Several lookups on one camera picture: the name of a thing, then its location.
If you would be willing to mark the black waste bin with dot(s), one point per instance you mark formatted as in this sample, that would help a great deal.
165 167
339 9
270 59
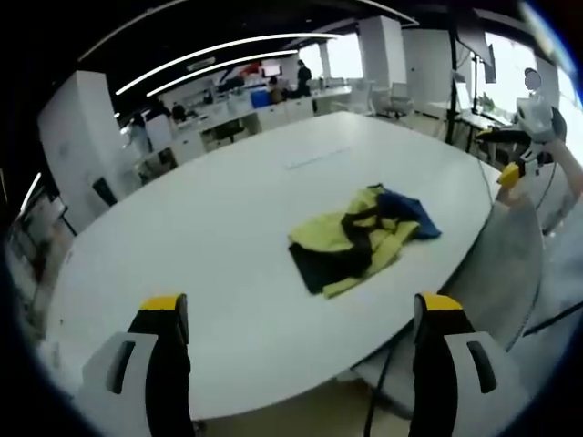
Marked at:
103 191

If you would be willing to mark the white office chair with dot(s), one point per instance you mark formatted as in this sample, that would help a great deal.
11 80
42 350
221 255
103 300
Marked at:
401 101

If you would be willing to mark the person's light clothing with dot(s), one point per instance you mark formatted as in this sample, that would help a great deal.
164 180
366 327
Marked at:
562 273

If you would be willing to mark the black stand pole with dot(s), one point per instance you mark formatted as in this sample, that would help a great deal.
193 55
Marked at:
453 86

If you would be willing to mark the long ceiling light strip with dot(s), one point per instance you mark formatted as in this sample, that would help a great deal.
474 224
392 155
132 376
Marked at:
218 57
214 68

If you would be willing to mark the white office desk row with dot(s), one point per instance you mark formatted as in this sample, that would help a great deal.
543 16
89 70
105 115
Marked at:
255 116

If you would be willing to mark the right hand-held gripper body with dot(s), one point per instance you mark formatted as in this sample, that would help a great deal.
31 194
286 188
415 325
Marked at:
537 120

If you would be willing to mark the grey mesh office chair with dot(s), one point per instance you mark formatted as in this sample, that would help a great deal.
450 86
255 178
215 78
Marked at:
505 273

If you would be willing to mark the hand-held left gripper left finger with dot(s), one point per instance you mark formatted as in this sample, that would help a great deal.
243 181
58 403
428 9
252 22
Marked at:
136 387

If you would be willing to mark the yellow black blue garment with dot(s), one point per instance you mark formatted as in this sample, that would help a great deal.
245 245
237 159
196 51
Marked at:
360 236

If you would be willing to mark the blue storage box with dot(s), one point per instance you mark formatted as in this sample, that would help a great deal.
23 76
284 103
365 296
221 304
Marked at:
259 98

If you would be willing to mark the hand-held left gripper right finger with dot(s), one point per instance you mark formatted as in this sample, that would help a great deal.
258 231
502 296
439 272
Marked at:
451 387

